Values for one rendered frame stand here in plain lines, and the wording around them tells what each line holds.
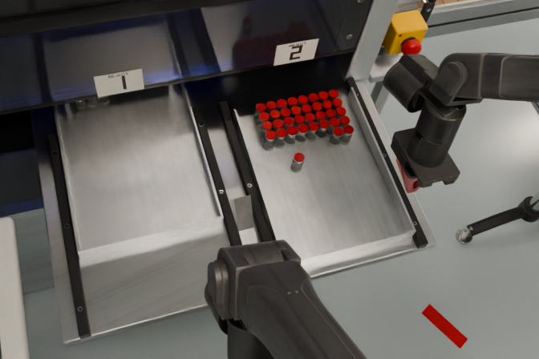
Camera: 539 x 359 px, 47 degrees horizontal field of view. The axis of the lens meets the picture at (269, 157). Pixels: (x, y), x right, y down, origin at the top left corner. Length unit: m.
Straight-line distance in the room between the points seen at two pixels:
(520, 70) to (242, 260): 0.41
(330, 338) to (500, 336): 1.75
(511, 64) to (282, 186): 0.56
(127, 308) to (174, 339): 0.90
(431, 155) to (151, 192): 0.54
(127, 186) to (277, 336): 0.72
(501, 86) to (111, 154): 0.74
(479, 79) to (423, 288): 1.42
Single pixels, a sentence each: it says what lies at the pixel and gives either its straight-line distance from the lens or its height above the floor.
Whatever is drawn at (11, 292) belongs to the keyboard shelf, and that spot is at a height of 0.80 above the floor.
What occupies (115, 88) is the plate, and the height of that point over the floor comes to 1.01.
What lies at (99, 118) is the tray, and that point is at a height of 0.88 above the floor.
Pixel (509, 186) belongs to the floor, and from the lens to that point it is 2.48.
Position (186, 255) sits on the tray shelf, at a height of 0.88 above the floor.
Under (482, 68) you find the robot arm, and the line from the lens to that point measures 0.82.
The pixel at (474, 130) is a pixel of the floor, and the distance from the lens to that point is 2.55.
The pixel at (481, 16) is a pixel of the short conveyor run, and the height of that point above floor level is 0.89.
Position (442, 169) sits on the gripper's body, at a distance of 0.94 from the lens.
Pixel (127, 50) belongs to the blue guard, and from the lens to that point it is 1.09.
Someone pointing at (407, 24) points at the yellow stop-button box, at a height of 1.03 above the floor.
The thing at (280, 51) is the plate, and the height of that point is 1.03.
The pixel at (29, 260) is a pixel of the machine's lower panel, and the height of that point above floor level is 0.33.
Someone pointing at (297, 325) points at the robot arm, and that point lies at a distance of 0.51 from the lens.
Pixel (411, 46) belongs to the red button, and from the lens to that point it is 1.30.
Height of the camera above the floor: 1.94
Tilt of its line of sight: 59 degrees down
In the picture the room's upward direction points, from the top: 12 degrees clockwise
